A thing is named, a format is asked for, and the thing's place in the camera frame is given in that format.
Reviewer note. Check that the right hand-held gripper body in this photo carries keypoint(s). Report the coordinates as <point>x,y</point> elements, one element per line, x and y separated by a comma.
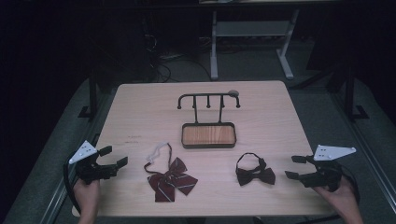
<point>327,177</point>

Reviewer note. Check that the small grey round disc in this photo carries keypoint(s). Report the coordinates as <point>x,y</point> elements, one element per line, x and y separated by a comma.
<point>233,92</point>

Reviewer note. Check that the white metal desk frame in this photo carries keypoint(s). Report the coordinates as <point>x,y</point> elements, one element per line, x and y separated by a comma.
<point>252,28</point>

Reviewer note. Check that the person's left hand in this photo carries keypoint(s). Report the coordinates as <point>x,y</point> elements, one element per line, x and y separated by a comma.
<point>87,196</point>

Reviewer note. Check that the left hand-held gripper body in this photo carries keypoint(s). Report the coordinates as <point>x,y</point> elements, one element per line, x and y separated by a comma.
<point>93,171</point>

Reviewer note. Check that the person's right hand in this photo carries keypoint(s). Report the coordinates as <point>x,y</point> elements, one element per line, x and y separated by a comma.
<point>344,197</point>

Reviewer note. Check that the black metal stand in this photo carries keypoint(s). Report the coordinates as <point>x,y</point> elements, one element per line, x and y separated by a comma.
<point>351,96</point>
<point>92,96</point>

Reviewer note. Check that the aluminium rail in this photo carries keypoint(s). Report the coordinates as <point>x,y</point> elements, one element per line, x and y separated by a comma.
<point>67,183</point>
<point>367,149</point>

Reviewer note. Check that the black bow tie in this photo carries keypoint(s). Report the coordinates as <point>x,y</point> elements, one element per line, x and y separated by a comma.
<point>257,174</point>

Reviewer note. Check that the black hook rack wooden tray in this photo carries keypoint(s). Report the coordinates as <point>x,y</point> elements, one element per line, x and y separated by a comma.
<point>208,135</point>

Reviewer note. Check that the maroon striped bow tie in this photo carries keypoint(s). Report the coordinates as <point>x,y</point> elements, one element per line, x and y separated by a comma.
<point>172,180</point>

